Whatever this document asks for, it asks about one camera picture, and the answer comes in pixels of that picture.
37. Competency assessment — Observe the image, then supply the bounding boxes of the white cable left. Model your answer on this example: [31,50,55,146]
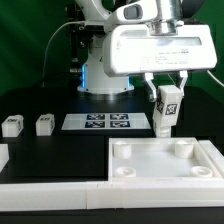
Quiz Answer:
[42,21,84,88]

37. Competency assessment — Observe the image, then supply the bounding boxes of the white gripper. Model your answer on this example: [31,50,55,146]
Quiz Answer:
[102,24,217,102]

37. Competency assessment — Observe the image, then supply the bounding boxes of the white square table top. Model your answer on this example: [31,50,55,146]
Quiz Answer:
[108,138,224,181]

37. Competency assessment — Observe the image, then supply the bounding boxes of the black cable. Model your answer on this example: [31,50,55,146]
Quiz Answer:
[31,73,83,88]

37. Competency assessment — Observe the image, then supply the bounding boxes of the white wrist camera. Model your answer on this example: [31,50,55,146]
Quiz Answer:
[104,0,158,32]

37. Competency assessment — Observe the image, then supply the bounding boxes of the white marker sheet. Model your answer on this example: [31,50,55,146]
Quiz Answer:
[62,113,151,131]

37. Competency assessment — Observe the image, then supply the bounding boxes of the black camera stand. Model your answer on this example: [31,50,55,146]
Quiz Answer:
[66,3,91,74]

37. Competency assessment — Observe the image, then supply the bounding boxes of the white left fence wall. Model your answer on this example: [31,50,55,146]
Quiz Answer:
[0,144,9,172]

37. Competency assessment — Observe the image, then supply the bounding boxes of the white front fence wall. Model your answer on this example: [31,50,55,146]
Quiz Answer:
[0,180,224,212]

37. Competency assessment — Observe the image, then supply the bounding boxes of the white cable right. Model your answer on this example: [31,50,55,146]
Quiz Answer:
[206,69,224,88]

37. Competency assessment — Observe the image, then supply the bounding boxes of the white cable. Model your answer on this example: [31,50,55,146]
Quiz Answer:
[206,69,224,88]
[42,21,84,88]

